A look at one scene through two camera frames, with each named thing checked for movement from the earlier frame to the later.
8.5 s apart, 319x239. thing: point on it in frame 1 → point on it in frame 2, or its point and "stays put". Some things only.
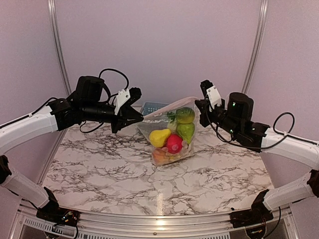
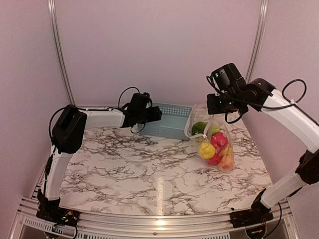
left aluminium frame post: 57,40 stays put
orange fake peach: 159,157 → 227,163
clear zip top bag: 171,131 → 213,135
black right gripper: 204,120 → 213,108
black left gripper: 126,112 → 154,115
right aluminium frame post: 257,46 stays put
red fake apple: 174,144 → 220,141
